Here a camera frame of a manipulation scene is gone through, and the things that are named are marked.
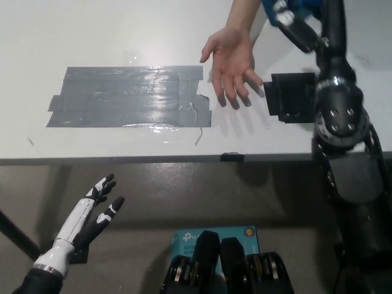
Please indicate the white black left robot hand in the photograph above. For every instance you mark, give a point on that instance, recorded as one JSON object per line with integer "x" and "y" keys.
{"x": 73, "y": 223}

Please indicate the person's bare hand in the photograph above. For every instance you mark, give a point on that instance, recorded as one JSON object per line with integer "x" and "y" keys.
{"x": 231, "y": 58}

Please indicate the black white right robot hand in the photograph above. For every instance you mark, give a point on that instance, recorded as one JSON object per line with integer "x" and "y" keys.
{"x": 335, "y": 30}

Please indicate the blue rubik's cube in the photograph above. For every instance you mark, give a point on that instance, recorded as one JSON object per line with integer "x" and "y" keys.
{"x": 306, "y": 6}

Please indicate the black robot torso blocks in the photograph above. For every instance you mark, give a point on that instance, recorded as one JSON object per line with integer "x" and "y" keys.
{"x": 229, "y": 263}

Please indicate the black tape square mark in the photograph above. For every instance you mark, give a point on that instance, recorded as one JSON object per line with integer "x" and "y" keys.
{"x": 291, "y": 98}

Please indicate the teal tp-link box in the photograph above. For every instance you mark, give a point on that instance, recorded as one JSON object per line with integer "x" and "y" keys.
{"x": 186, "y": 240}

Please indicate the grey duct tape patch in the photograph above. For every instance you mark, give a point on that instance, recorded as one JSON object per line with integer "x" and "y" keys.
{"x": 128, "y": 98}

